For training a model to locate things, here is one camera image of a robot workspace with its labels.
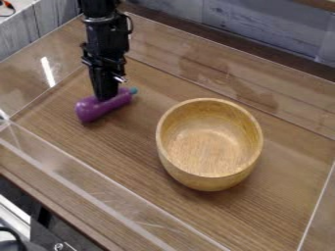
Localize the purple toy eggplant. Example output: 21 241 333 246
75 87 139 123

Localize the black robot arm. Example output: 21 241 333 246
79 0 134 101

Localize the clear acrylic tray enclosure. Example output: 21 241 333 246
0 19 335 251

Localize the black cable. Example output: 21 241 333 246
0 226 27 251

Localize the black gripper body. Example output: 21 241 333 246
78 13 135 79

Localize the wooden bowl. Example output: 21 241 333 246
157 98 265 191

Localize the white cabinet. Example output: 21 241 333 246
0 0 81 61

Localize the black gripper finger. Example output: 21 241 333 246
103 75 126 100
90 66 106 100

